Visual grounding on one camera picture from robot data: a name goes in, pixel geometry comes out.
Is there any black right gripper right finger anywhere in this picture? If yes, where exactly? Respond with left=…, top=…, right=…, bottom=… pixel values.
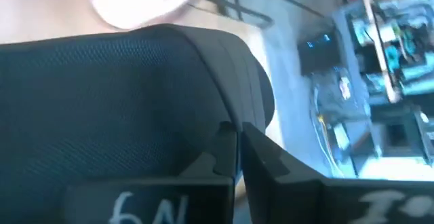
left=240, top=121, right=434, bottom=224

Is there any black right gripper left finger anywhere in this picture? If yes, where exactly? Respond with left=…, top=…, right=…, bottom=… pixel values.
left=60, top=120, right=238, bottom=224

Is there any black slide sandal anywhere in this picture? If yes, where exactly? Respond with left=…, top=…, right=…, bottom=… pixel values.
left=0, top=22, right=276, bottom=224

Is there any pink slide sandal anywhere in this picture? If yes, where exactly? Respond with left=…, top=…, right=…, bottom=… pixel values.
left=89, top=0, right=197, bottom=31

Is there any black box with blue light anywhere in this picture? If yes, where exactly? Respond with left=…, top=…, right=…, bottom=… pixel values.
left=297, top=30, right=345, bottom=76

